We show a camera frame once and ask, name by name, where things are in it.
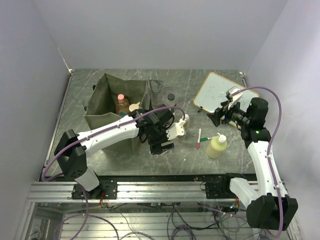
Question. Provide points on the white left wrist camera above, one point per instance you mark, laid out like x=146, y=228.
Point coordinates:
x=176, y=129

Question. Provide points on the yellow pump bottle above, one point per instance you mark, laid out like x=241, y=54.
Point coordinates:
x=217, y=146

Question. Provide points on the orange bottle pink cap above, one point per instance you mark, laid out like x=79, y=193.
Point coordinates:
x=122, y=105

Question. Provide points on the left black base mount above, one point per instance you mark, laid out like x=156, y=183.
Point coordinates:
x=106, y=190

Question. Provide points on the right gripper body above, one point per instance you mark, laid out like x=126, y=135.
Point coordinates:
x=236, y=114

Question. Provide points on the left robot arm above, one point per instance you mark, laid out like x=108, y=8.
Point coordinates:
x=73, y=148

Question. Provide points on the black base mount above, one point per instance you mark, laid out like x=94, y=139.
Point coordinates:
x=106, y=190
x=217, y=186

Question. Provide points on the aluminium rail frame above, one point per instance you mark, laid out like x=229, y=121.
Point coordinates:
x=128, y=192

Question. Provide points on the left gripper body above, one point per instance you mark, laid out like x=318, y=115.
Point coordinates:
x=158, y=137

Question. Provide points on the pink marker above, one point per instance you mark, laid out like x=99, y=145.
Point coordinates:
x=198, y=138

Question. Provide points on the small whiteboard yellow frame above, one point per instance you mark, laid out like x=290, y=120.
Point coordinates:
x=213, y=92

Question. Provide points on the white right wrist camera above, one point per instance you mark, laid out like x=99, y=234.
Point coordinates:
x=233, y=96

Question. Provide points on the green bottle beige cap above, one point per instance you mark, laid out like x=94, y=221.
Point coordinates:
x=133, y=108

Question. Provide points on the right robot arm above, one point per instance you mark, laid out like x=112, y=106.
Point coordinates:
x=269, y=207

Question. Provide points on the clear tube with dark label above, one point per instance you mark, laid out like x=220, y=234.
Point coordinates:
x=155, y=86

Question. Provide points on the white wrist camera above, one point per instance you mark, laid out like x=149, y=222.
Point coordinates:
x=233, y=96
x=176, y=129

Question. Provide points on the green marker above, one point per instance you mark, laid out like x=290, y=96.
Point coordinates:
x=205, y=138

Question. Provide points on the amber bottle white cap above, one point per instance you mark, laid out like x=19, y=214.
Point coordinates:
x=185, y=128

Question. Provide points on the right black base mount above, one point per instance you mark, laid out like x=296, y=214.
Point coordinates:
x=217, y=186

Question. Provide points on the clear bottle with black label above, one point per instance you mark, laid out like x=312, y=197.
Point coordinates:
x=170, y=100

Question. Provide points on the olive canvas bag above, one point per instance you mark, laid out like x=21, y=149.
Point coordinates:
x=101, y=107

